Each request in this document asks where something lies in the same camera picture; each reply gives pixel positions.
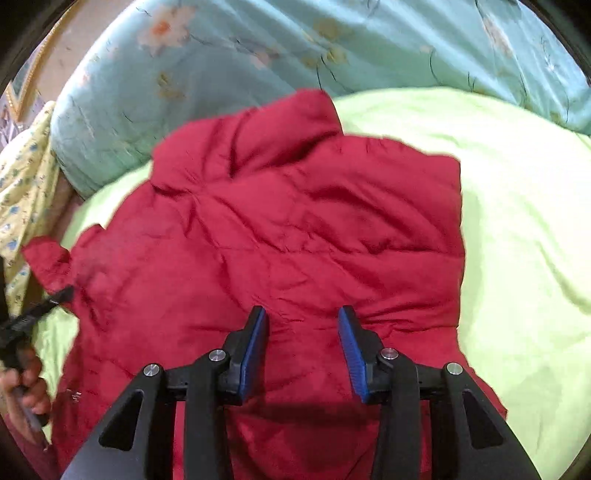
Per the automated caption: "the gold picture frame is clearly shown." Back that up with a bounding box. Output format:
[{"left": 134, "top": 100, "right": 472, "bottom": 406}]
[{"left": 4, "top": 1, "right": 79, "bottom": 122}]

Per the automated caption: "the teal floral quilt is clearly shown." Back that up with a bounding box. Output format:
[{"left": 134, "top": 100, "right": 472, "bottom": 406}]
[{"left": 51, "top": 1, "right": 590, "bottom": 197}]

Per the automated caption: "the red quilted puffer jacket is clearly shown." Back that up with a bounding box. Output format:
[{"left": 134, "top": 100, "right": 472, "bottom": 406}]
[{"left": 21, "top": 88, "right": 508, "bottom": 480}]

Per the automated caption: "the lime green bed sheet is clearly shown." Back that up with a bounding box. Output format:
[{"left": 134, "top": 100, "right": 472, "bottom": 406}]
[{"left": 32, "top": 86, "right": 591, "bottom": 480}]

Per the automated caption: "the yellow cartoon print blanket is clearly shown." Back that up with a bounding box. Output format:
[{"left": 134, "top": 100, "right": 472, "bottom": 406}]
[{"left": 1, "top": 101, "right": 59, "bottom": 316}]

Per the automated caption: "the person's left hand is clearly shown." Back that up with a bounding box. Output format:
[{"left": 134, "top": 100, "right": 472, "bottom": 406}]
[{"left": 1, "top": 347, "right": 51, "bottom": 444}]

